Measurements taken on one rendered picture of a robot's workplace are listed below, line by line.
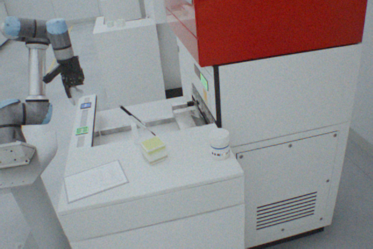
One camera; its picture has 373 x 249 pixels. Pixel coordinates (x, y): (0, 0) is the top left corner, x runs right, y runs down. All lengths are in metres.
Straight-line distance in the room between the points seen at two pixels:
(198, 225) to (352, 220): 1.38
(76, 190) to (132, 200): 0.20
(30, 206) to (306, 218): 1.52
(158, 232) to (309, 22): 1.00
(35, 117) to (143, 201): 0.85
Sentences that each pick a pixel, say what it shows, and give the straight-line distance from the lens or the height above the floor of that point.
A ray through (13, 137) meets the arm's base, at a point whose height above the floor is 0.95.
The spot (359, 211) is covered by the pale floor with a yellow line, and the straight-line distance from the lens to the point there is 2.45.
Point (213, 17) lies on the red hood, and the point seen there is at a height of 1.41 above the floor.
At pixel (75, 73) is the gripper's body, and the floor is 1.24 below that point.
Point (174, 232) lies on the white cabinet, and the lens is 1.21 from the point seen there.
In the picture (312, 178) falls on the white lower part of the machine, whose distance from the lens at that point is 1.82.
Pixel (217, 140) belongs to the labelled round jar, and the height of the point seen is 1.05.
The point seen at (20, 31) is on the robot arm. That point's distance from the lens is 1.39.
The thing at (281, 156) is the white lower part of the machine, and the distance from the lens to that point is 1.62.
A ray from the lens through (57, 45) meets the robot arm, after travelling 1.32.
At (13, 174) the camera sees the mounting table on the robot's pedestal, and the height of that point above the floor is 0.82.
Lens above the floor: 1.67
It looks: 28 degrees down
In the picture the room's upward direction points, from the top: 6 degrees counter-clockwise
